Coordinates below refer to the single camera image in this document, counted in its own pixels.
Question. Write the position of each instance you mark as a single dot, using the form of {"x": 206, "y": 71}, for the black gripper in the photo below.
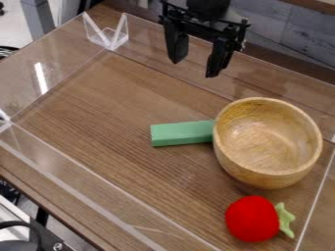
{"x": 210, "y": 20}

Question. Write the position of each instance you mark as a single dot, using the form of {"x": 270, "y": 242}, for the red plush fruit green leaf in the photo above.
{"x": 255, "y": 220}

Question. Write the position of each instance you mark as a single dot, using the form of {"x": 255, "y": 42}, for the green rectangular block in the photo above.
{"x": 182, "y": 133}

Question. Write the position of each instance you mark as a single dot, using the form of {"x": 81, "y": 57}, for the light wooden bowl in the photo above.
{"x": 267, "y": 142}

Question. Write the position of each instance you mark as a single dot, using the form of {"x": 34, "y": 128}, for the black device lower left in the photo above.
{"x": 42, "y": 239}

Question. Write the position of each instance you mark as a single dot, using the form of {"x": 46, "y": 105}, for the clear acrylic corner bracket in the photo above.
{"x": 107, "y": 38}

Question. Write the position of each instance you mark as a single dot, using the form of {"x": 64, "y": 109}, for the clear acrylic enclosure wall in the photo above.
{"x": 76, "y": 151}

